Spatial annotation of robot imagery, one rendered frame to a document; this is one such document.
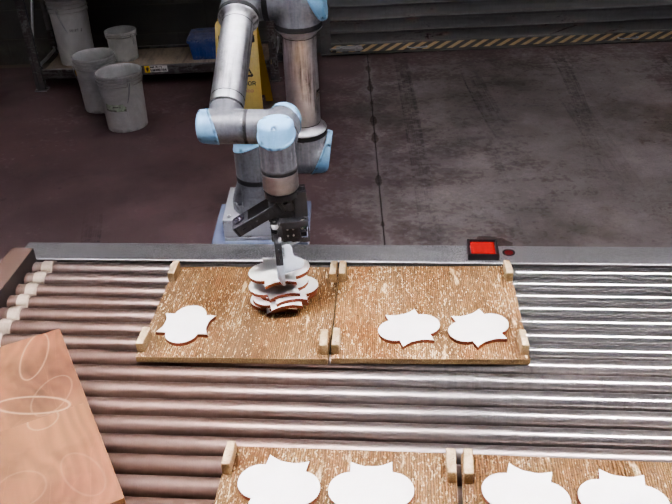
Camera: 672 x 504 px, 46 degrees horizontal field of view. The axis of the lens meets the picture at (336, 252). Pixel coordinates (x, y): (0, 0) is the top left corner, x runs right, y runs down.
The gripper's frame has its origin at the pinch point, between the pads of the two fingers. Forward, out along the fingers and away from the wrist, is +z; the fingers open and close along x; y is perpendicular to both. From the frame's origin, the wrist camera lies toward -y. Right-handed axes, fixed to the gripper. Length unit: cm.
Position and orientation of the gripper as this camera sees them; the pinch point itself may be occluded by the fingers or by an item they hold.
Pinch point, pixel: (279, 269)
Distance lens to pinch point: 177.8
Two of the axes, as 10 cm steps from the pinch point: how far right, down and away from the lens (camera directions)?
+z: 0.4, 8.4, 5.3
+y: 9.9, -1.0, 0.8
